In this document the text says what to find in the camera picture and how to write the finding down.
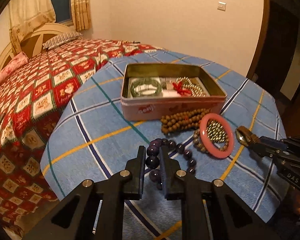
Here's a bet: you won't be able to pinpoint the dark purple bead bracelet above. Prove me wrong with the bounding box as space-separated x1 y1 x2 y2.
145 138 198 190

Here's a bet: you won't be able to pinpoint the pink bangle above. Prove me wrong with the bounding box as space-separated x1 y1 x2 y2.
199 113 234 159

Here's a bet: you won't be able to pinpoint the gold metal bead chain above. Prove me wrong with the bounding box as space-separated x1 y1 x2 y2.
206 119 229 144

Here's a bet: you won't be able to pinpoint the grey stone bead bracelet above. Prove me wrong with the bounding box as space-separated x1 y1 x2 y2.
192 128 229 153

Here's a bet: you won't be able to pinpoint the brown wooden bead necklace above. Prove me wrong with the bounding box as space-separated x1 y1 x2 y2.
160 107 212 135

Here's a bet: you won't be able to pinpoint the white pearl necklace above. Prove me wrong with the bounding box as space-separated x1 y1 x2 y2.
176 76 207 98

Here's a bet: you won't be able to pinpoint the green jade bangle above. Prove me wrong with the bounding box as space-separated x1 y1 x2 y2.
130 77 162 98

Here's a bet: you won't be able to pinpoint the red knot tassel charm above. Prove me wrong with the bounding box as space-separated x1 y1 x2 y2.
172 81 192 96

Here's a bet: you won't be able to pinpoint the blue plaid table cloth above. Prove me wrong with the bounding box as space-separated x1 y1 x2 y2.
39 49 288 240

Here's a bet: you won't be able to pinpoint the pink metal tin box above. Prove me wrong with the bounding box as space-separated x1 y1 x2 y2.
121 63 226 121

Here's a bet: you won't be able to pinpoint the beads on bed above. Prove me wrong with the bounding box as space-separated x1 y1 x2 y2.
121 40 141 44

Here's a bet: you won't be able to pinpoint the red patterned bedspread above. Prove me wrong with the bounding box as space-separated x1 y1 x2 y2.
0 39 157 236

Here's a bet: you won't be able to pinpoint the striped pillow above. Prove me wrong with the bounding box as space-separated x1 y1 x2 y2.
43 31 83 50

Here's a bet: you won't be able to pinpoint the pink pillow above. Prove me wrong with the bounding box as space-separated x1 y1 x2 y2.
0 51 29 85

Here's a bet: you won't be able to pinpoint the cream wooden headboard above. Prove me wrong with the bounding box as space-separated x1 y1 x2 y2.
0 23 75 71

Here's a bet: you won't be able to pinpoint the right beige curtain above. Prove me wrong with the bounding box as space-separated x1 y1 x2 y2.
70 0 91 31

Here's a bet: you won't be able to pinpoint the beige curtain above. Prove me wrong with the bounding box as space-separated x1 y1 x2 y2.
70 0 91 31
8 0 56 55

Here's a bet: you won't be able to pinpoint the left beige curtain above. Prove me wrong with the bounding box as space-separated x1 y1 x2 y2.
8 0 56 55

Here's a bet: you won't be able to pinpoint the white wall switch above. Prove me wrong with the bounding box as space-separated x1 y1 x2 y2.
217 2 226 11

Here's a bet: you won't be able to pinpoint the brown wooden door frame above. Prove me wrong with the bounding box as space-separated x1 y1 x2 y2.
245 0 271 81

